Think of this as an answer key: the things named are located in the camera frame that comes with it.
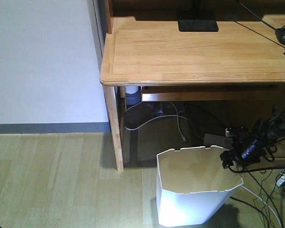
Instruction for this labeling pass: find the white plastic trash bin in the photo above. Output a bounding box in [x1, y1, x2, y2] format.
[156, 145, 243, 227]

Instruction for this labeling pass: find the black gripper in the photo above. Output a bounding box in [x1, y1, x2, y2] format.
[220, 133, 267, 169]

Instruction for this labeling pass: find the white cylinder under desk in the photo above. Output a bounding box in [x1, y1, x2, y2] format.
[125, 86, 141, 105]

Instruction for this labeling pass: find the light wooden desk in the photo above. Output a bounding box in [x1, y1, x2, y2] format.
[100, 0, 285, 171]

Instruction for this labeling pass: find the black monitor stand base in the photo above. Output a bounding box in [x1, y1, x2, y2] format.
[176, 0, 219, 33]

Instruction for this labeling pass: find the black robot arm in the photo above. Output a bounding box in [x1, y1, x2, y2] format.
[220, 106, 285, 169]

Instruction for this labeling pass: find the white power strip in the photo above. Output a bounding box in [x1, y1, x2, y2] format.
[203, 133, 233, 149]

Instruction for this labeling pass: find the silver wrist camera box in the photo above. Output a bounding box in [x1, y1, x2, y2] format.
[225, 127, 237, 137]

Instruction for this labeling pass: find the black computer mouse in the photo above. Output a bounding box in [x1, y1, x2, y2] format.
[275, 28, 285, 45]

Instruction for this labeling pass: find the white cable under desk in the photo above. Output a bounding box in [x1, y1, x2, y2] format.
[123, 100, 205, 144]

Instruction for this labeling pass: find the black cable on floor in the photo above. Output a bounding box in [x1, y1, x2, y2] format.
[229, 196, 276, 228]

